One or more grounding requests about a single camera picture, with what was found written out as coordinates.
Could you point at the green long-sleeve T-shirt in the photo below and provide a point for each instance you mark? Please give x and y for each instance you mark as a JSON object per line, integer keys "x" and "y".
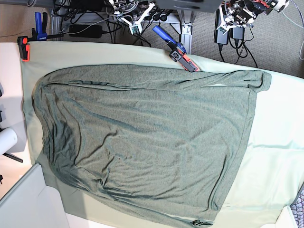
{"x": 159, "y": 144}

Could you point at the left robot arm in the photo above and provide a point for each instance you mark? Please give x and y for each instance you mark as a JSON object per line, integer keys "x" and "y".
{"x": 242, "y": 13}

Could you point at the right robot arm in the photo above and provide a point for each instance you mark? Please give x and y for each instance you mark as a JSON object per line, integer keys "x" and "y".
{"x": 130, "y": 12}

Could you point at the blue bar clamp centre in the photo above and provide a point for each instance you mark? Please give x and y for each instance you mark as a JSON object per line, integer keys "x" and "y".
{"x": 178, "y": 52}

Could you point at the blue bar clamp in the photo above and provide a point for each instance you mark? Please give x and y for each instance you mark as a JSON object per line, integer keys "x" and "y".
{"x": 178, "y": 52}
{"x": 39, "y": 33}

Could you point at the black power strip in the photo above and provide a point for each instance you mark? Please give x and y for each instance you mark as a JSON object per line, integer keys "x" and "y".
{"x": 163, "y": 17}

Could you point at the black power brick left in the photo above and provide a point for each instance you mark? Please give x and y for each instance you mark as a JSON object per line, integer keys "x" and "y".
{"x": 85, "y": 31}

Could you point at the black power adapter pair left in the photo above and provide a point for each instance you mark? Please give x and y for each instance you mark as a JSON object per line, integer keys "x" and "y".
{"x": 219, "y": 36}

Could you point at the black power adapter pair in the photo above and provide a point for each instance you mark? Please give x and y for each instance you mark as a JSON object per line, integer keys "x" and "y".
{"x": 219, "y": 36}
{"x": 237, "y": 33}

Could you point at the black power adapter pair right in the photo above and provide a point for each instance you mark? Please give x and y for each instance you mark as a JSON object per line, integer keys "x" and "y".
{"x": 237, "y": 33}

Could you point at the blue bar clamp left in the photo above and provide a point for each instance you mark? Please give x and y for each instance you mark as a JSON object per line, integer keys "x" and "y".
{"x": 39, "y": 33}

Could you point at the white cylinder roll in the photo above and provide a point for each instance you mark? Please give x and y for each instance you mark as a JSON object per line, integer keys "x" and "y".
{"x": 8, "y": 138}

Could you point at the light green bin left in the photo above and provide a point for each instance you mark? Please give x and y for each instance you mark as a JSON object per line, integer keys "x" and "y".
{"x": 30, "y": 203}

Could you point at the patterned grey basket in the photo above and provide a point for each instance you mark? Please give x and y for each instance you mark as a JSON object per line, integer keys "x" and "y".
{"x": 297, "y": 208}

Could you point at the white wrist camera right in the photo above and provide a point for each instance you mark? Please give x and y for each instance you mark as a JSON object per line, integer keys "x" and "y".
{"x": 135, "y": 29}

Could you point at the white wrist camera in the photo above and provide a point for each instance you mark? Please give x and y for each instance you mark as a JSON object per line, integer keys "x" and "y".
{"x": 135, "y": 29}
{"x": 223, "y": 28}

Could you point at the aluminium frame leg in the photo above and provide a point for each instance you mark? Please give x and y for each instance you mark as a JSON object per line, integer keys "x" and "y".
{"x": 186, "y": 18}

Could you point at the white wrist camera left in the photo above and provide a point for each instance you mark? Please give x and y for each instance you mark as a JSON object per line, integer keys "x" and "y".
{"x": 223, "y": 28}

